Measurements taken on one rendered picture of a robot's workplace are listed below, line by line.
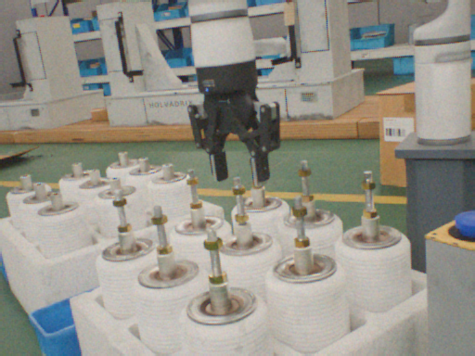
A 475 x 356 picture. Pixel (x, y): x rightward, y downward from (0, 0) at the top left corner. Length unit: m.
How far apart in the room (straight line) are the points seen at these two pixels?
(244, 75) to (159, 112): 2.49
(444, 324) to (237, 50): 0.37
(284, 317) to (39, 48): 3.31
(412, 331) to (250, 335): 0.23
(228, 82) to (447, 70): 0.44
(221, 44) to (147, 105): 2.54
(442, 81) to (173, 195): 0.55
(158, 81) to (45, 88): 0.87
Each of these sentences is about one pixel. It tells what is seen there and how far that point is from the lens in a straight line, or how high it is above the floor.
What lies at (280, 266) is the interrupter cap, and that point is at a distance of 0.64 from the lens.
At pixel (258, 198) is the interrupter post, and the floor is 0.27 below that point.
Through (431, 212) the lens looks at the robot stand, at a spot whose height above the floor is 0.18.
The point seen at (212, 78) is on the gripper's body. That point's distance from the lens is 0.63.
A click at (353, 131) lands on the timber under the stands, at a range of 2.52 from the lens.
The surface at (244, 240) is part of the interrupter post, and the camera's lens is 0.71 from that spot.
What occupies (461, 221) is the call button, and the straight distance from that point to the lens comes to 0.54.
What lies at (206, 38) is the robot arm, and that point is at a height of 0.52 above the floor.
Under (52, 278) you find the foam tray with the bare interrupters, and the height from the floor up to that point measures 0.15.
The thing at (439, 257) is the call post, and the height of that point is 0.30.
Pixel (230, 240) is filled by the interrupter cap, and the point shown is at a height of 0.25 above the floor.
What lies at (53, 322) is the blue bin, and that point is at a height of 0.09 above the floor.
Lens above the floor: 0.52
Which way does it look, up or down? 15 degrees down
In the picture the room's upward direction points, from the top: 7 degrees counter-clockwise
